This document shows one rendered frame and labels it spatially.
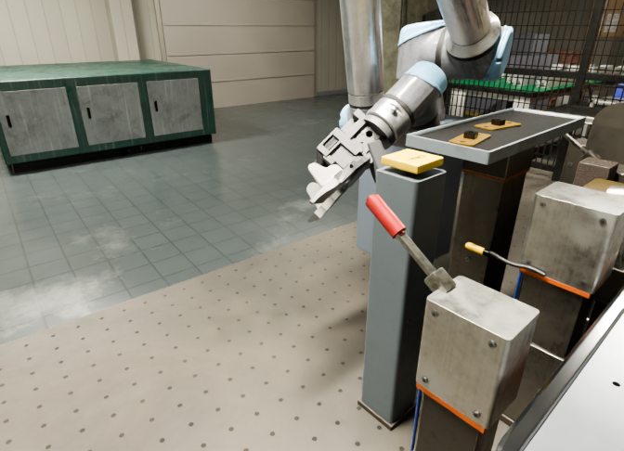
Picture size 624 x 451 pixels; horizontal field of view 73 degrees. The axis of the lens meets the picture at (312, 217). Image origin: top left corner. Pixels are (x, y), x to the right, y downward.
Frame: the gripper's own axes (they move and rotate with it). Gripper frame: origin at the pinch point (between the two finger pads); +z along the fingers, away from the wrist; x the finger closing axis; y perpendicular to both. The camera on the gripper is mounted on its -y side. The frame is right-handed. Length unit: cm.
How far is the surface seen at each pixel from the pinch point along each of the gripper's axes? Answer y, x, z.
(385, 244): -11.8, 11.2, -2.3
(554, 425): -32.0, 31.2, 4.6
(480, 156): -13.0, 16.6, -19.0
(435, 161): -9.1, 18.3, -13.4
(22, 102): 311, -303, 53
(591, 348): -34.6, 24.1, -5.7
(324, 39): 317, -691, -409
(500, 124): -13.0, 3.8, -33.4
